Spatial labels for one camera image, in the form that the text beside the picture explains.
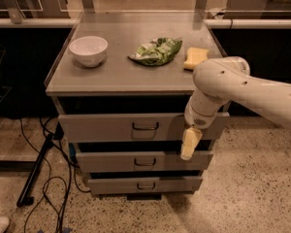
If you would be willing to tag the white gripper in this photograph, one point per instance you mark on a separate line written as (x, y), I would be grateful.
(196, 118)

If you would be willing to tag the grey top drawer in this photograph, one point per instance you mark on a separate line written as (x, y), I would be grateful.
(122, 127)

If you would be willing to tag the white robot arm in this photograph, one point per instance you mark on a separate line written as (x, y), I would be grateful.
(221, 80)

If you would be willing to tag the grey bottom drawer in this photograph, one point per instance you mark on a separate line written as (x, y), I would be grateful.
(144, 185)

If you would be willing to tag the grey drawer cabinet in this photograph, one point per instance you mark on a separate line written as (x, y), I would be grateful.
(121, 86)

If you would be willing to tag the yellow sponge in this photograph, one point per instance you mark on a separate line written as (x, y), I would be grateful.
(194, 56)

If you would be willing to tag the green crumpled chip bag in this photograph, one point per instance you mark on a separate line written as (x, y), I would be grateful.
(157, 52)

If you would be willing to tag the white ceramic bowl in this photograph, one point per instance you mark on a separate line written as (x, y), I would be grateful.
(89, 51)

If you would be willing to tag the black metal bar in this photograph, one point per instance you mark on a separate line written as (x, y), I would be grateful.
(24, 198)

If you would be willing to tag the white shoe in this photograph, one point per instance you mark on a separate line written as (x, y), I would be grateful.
(4, 223)

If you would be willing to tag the white counter rail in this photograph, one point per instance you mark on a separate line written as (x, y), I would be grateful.
(211, 23)

